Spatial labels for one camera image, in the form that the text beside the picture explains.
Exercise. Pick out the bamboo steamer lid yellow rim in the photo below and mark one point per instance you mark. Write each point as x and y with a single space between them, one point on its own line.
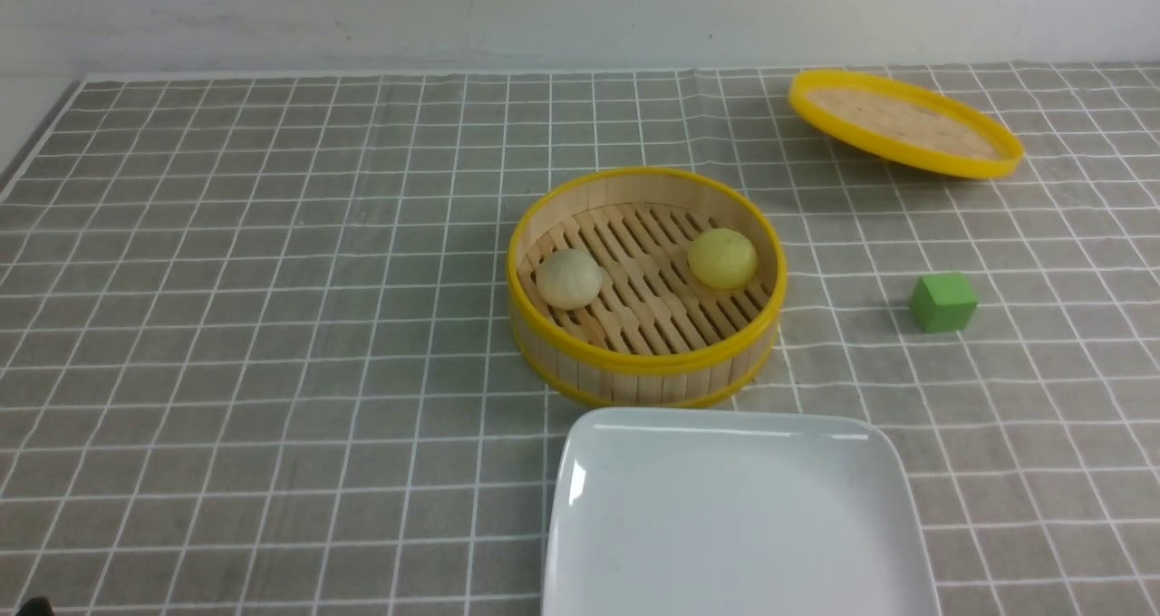
905 124

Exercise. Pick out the bamboo steamer basket yellow rim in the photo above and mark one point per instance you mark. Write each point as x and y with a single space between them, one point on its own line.
654 335

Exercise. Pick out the white square plate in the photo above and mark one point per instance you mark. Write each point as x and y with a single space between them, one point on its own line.
702 512

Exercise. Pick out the white steamed bun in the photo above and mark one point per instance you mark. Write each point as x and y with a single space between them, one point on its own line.
569 279

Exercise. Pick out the green cube block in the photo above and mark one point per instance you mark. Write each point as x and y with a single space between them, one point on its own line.
943 302

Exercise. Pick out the yellow steamed bun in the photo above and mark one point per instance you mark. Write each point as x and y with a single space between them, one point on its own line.
722 259

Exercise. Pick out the grey checked tablecloth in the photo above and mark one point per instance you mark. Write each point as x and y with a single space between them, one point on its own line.
257 359

